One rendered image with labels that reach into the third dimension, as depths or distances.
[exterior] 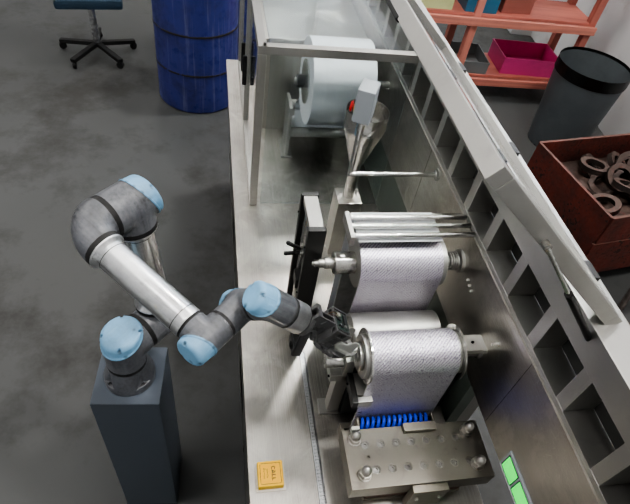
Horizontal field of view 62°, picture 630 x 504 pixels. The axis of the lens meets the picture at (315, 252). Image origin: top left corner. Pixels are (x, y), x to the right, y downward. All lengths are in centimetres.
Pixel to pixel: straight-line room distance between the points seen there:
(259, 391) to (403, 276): 59
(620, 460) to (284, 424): 92
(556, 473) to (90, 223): 115
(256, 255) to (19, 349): 145
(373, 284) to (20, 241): 249
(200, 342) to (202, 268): 205
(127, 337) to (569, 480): 113
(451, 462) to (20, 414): 197
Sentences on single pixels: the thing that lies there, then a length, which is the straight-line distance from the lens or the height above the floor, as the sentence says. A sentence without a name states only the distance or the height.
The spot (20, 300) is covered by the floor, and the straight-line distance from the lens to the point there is 322.
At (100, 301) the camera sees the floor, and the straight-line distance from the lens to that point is 311.
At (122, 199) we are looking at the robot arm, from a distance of 133.
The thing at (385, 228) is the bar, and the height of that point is 145.
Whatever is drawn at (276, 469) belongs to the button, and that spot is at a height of 92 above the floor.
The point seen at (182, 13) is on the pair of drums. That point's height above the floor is 78.
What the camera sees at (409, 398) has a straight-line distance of 153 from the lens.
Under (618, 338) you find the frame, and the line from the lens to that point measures 116.
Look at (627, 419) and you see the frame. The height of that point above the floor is 161.
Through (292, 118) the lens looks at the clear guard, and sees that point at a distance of 201.
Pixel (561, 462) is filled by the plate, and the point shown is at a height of 139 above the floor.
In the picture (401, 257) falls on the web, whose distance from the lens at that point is 144.
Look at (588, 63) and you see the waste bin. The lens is 514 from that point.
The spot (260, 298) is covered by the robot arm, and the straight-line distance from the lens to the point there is 112.
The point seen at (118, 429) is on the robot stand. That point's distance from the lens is 188.
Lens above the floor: 241
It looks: 46 degrees down
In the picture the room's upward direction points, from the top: 11 degrees clockwise
